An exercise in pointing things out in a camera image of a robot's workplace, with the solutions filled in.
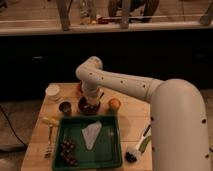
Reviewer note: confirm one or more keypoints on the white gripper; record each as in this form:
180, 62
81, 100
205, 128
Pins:
93, 101

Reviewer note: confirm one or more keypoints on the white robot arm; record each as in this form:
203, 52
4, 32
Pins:
179, 128

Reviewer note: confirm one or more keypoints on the dark purple bowl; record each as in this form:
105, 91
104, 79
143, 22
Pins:
86, 108

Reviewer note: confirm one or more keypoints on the small dark metal cup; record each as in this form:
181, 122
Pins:
65, 108

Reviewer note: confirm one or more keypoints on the white folded cloth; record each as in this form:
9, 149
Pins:
90, 134

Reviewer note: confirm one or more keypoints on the white plastic cup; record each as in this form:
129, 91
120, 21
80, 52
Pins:
53, 92

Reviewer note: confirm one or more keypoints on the dark red grape bunch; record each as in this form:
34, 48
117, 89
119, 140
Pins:
67, 152

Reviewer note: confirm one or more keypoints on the green plastic tray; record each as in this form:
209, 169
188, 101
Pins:
106, 152

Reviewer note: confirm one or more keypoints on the green vegetable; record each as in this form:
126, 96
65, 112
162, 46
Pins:
144, 144

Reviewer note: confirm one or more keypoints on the yellow handled fork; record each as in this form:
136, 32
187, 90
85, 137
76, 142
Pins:
51, 123

